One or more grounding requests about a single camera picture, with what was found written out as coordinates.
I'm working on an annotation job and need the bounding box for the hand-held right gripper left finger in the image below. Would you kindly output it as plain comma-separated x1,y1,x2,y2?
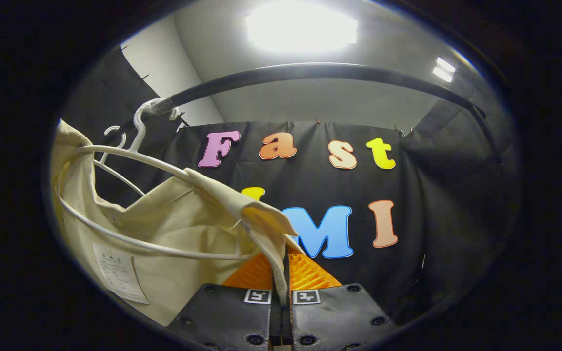
166,251,284,351

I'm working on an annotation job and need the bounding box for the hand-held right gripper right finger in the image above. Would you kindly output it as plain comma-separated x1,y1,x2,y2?
283,244,401,351

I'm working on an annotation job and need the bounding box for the cream button shirt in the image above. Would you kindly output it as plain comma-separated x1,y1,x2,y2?
49,119,307,327

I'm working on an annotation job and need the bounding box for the white plastic hanger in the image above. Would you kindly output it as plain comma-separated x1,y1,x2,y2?
56,100,260,260
93,125,146,196

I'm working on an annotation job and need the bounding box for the black metal clothes rack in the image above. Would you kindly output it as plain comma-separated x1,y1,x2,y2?
109,62,504,167

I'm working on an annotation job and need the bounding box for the double ceiling light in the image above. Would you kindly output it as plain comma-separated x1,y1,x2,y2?
432,57,457,83

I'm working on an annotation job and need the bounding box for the large round ceiling light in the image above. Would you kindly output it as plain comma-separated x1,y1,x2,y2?
246,4,359,53

